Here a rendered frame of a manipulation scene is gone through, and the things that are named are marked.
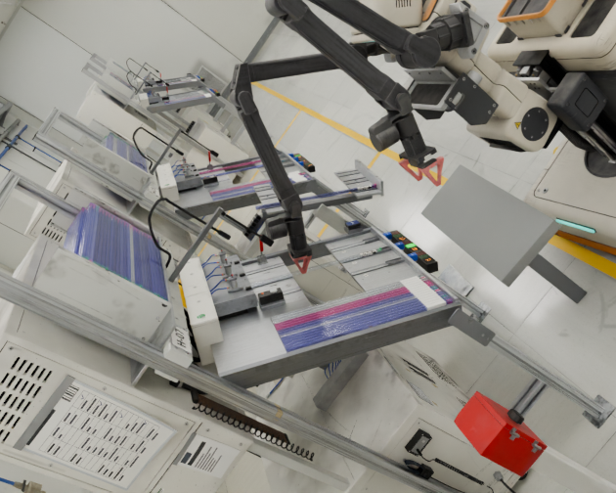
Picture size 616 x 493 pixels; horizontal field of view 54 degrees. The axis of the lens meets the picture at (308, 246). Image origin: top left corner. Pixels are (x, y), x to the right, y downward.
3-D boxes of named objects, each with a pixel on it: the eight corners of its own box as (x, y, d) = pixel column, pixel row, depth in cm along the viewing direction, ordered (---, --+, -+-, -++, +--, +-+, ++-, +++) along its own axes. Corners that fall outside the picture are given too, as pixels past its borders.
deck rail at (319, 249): (373, 241, 238) (371, 226, 235) (374, 243, 236) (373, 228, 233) (195, 289, 224) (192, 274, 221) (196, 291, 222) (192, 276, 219)
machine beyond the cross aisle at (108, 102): (258, 120, 719) (115, 17, 638) (274, 132, 645) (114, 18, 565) (195, 212, 736) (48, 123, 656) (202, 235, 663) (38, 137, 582)
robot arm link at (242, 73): (230, 62, 177) (222, 63, 186) (238, 109, 181) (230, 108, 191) (367, 42, 190) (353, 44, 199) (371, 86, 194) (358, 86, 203)
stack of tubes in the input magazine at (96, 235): (158, 239, 209) (87, 199, 198) (168, 301, 164) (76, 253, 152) (138, 267, 211) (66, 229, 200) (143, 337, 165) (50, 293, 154)
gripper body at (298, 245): (294, 259, 202) (290, 239, 199) (286, 248, 211) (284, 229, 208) (313, 254, 203) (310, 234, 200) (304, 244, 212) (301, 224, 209)
